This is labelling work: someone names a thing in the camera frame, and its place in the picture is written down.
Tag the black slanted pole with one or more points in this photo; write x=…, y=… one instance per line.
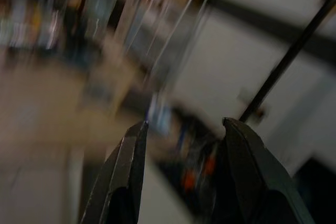
x=294, y=53

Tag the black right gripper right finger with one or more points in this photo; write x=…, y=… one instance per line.
x=252, y=171

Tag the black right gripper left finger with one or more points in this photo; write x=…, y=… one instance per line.
x=123, y=171

